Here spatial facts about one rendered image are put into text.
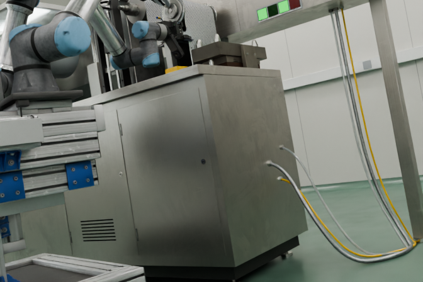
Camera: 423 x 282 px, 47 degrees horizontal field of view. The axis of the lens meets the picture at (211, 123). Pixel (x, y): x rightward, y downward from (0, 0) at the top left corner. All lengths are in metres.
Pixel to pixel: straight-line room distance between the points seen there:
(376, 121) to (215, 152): 2.94
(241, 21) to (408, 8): 2.36
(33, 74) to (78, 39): 0.18
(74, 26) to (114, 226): 1.11
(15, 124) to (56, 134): 0.20
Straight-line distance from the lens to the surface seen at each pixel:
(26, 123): 1.46
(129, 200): 2.27
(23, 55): 1.66
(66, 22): 1.57
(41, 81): 1.62
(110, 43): 2.09
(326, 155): 4.88
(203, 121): 1.92
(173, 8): 2.38
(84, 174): 1.68
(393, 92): 2.36
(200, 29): 2.43
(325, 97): 4.85
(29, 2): 2.30
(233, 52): 2.25
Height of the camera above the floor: 0.55
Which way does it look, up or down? 3 degrees up
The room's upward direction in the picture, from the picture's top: 9 degrees counter-clockwise
